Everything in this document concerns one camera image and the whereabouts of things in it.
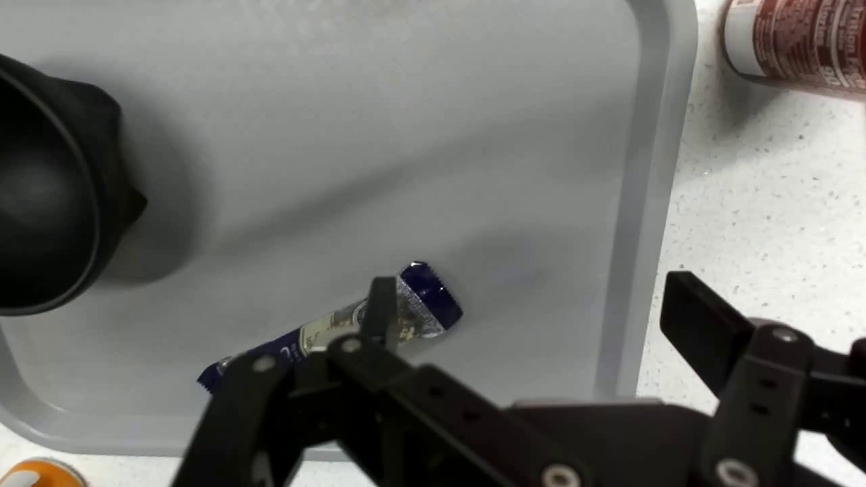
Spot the orange round object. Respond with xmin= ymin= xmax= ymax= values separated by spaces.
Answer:
xmin=0 ymin=458 xmax=89 ymax=487

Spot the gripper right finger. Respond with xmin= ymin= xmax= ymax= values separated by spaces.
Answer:
xmin=660 ymin=271 xmax=866 ymax=487

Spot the brown labelled can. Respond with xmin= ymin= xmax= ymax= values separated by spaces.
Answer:
xmin=719 ymin=0 xmax=866 ymax=102

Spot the black bowl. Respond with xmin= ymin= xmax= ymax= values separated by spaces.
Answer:
xmin=0 ymin=54 xmax=148 ymax=317

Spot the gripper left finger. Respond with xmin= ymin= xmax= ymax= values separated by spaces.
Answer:
xmin=171 ymin=276 xmax=591 ymax=487

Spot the blue snack bar wrapper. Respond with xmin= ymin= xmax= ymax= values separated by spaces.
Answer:
xmin=197 ymin=261 xmax=464 ymax=394

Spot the grey plastic tray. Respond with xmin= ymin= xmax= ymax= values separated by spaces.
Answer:
xmin=0 ymin=0 xmax=699 ymax=462

